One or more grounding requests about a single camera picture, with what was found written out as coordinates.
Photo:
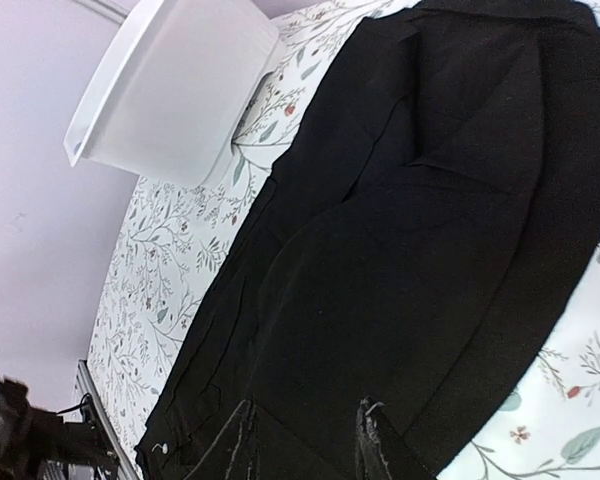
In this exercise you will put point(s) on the floral patterned tablecloth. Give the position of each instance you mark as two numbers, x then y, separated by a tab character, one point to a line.
172	242

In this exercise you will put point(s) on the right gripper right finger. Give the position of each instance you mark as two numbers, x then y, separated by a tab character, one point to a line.
371	433

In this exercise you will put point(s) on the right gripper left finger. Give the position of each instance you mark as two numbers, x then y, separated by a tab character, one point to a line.
234	452

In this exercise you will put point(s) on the white plastic bin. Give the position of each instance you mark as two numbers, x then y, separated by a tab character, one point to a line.
167	96

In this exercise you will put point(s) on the aluminium front rail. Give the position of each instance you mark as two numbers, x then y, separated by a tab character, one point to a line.
93	413

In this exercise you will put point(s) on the black long sleeve shirt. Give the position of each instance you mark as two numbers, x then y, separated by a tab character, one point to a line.
415	244

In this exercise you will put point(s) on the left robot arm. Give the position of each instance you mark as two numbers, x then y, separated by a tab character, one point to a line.
40	444

